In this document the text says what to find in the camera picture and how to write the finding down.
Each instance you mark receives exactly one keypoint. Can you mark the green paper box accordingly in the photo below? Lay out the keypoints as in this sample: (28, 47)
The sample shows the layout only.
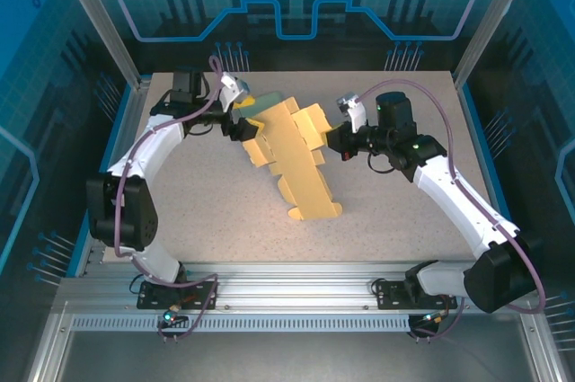
(262, 103)

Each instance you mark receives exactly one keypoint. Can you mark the yellow paper box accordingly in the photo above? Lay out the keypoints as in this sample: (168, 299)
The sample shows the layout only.
(301, 166)

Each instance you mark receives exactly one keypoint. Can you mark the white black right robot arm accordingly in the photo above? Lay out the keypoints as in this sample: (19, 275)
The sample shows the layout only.
(458, 202)

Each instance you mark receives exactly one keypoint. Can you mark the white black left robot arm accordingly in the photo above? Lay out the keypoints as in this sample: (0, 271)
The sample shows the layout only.
(148, 153)

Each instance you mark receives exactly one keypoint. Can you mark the blue table side panel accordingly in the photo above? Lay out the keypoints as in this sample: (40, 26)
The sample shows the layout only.
(81, 220)
(485, 153)

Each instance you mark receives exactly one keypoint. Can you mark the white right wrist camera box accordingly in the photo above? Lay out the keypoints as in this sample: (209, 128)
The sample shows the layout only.
(355, 110)

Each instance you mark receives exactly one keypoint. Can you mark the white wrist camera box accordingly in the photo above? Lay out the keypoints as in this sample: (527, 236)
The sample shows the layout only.
(231, 90)
(355, 110)

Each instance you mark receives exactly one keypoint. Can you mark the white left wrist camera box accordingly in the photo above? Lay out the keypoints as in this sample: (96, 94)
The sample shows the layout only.
(231, 90)

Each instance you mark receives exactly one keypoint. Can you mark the aluminium frame post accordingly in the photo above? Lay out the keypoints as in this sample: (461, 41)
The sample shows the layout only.
(494, 18)
(103, 18)

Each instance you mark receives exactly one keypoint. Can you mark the aluminium frame beam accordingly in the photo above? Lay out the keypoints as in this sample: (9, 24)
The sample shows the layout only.
(296, 287)

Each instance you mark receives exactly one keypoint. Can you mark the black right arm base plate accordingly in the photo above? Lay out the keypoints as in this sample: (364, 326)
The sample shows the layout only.
(391, 296)

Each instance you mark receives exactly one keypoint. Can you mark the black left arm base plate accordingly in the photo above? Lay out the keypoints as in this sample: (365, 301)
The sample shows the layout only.
(202, 294)

